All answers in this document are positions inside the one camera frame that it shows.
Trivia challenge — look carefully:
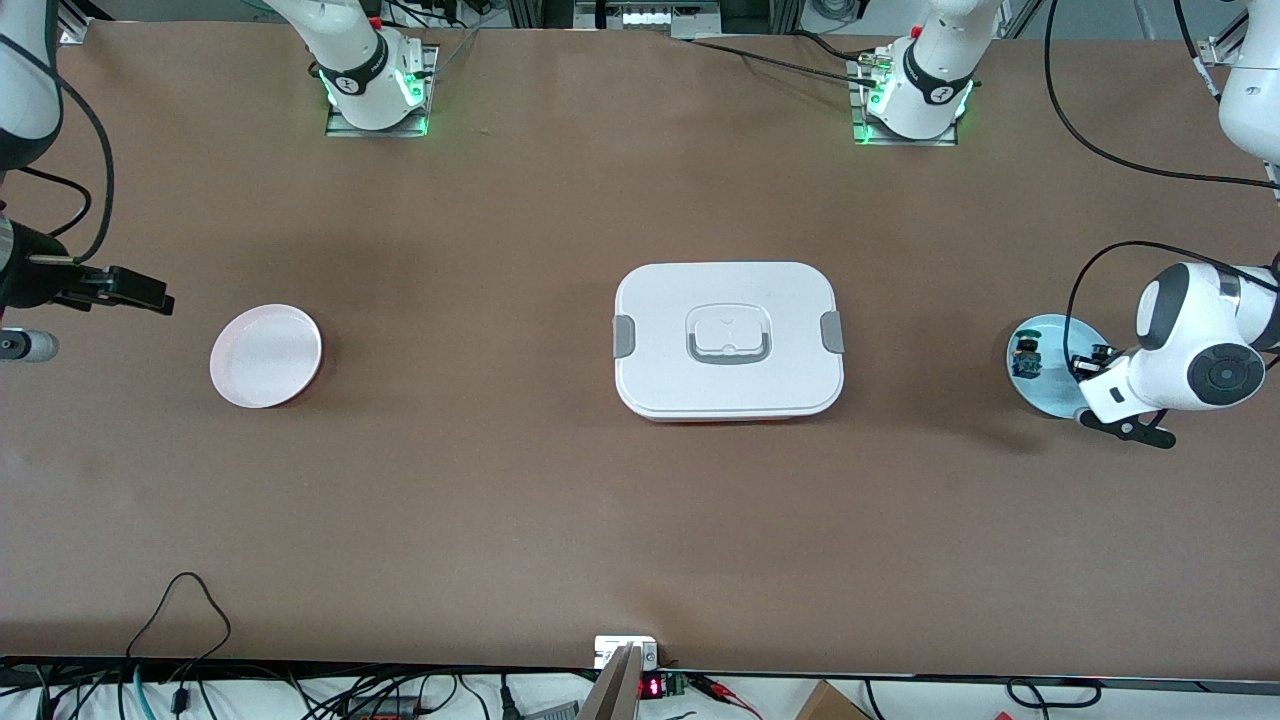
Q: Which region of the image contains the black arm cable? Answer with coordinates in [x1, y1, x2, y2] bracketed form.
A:
[1043, 0, 1280, 353]
[0, 30, 115, 267]

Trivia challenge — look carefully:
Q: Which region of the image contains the grey aluminium camera mast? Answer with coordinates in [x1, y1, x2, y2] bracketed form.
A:
[578, 645, 643, 720]

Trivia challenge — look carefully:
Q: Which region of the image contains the brown cardboard box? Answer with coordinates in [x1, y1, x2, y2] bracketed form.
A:
[795, 680, 873, 720]

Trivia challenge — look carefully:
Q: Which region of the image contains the metal base mounting plate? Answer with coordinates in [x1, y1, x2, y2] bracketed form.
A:
[850, 55, 959, 147]
[325, 45, 439, 138]

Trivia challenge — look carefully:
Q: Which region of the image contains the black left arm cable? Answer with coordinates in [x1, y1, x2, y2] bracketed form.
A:
[1043, 0, 1280, 353]

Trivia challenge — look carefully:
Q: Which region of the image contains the black cable to base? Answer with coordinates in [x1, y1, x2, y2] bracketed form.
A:
[688, 38, 883, 87]

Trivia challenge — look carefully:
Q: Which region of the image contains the light blue round plate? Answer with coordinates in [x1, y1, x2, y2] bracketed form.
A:
[1006, 314, 1113, 419]

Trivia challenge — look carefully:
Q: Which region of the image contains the thin black looped cable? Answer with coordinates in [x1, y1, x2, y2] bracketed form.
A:
[125, 572, 233, 663]

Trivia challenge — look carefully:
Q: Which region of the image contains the pink round plate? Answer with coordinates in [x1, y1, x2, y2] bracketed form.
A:
[209, 304, 324, 409]

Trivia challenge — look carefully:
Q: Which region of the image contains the white lidded lunch box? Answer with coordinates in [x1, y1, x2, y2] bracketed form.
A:
[612, 262, 846, 423]

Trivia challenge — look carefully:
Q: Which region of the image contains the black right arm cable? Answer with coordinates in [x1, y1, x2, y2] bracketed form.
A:
[0, 30, 115, 267]

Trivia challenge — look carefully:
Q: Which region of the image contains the red clip lead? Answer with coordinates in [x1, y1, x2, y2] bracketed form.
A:
[695, 675, 763, 719]

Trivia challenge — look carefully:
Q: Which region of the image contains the white power strip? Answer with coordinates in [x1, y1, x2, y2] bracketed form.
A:
[575, 0, 721, 36]

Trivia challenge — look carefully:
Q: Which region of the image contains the small white mount block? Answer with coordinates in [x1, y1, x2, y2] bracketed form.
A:
[594, 636, 660, 670]

